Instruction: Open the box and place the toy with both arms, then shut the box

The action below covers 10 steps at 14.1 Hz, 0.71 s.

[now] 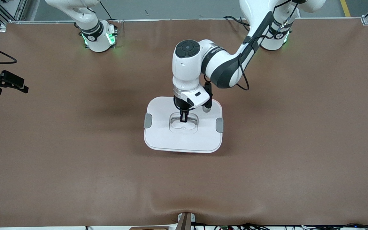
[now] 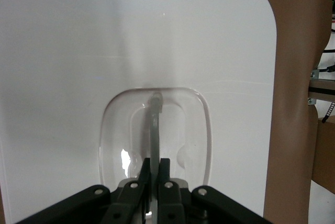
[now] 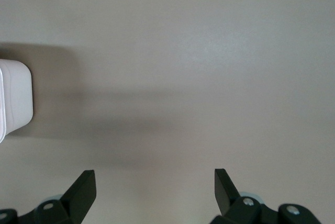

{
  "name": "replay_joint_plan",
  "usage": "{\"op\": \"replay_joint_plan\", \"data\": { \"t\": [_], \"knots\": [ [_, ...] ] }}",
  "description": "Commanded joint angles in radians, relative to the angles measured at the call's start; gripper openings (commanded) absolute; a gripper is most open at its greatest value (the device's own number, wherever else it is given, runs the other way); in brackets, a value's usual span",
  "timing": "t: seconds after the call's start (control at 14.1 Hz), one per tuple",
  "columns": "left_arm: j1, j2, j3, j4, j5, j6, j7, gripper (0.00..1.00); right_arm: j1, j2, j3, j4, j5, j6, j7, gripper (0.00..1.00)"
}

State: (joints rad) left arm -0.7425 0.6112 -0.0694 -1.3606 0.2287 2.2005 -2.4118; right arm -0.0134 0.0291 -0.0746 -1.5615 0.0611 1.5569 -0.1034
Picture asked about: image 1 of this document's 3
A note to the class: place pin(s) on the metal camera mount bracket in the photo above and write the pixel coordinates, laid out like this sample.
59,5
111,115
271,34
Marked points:
185,222

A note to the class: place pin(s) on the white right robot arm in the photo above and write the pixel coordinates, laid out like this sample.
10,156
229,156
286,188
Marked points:
91,32

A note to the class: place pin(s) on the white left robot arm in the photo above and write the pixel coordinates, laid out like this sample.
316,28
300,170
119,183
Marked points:
185,73

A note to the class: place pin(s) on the brown table mat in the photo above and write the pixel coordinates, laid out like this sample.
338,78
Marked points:
267,175

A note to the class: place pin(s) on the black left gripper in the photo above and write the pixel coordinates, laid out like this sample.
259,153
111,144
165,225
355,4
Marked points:
180,103

